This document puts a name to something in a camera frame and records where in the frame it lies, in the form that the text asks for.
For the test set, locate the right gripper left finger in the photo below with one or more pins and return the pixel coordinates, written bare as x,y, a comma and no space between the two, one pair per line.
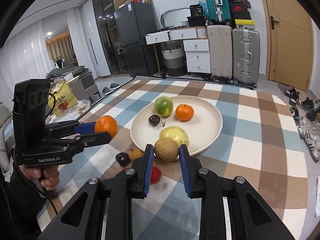
103,208

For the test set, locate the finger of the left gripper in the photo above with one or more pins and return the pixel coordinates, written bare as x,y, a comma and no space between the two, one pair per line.
80,142
70,127

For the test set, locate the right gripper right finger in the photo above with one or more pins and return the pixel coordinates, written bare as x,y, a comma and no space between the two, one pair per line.
250,215

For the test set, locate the large orange tangerine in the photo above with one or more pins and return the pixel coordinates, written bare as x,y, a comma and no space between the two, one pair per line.
108,124

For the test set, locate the dark cherry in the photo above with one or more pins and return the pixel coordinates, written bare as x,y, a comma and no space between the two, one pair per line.
154,120
123,159

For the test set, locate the small yellow-brown fruit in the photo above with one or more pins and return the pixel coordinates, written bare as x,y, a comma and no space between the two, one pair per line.
135,153

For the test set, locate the red cherry tomato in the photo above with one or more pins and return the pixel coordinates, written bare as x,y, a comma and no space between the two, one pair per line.
155,175

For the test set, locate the brown longan fruit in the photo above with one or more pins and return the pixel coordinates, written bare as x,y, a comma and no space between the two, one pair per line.
166,149

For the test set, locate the small orange tangerine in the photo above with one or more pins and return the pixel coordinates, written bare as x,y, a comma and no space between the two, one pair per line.
184,112

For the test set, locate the left hand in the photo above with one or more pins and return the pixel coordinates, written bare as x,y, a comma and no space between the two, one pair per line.
51,176

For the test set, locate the yellow snack bag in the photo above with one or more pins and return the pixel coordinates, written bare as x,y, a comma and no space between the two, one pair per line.
61,94

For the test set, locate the grey slippers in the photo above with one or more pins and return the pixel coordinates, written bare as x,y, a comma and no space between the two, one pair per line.
111,88

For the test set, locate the checkered tablecloth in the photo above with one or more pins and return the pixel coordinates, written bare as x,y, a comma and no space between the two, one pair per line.
258,141

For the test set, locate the green passion fruit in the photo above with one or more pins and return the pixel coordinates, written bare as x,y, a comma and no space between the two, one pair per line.
163,106

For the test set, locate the yellow-green passion fruit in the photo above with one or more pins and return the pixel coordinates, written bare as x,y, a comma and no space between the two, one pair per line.
175,133

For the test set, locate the cream round plate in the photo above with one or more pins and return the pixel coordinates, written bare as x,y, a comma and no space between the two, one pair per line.
202,130

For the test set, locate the woven laundry basket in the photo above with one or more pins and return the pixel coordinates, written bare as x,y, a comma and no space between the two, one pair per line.
174,61

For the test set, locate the black refrigerator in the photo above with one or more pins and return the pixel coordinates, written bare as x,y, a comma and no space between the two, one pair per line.
135,20

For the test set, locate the white drawer cabinet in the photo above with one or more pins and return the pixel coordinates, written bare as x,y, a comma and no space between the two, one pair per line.
195,44

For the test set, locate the black bag on cabinet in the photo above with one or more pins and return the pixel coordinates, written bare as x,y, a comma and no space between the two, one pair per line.
196,18

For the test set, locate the beige suitcase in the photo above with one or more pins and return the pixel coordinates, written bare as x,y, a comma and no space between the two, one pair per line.
221,51

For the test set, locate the silver suitcase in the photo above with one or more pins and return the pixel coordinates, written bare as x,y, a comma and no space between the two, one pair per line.
246,56

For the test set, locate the teal suitcase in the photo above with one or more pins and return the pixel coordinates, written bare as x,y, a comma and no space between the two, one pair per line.
219,11

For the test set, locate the yellow shoe box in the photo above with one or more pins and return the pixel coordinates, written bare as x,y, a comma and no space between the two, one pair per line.
245,24

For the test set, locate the wooden door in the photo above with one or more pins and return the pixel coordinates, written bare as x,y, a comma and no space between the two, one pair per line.
289,53

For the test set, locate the black shoe box stack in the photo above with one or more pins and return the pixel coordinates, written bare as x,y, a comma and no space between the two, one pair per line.
240,9

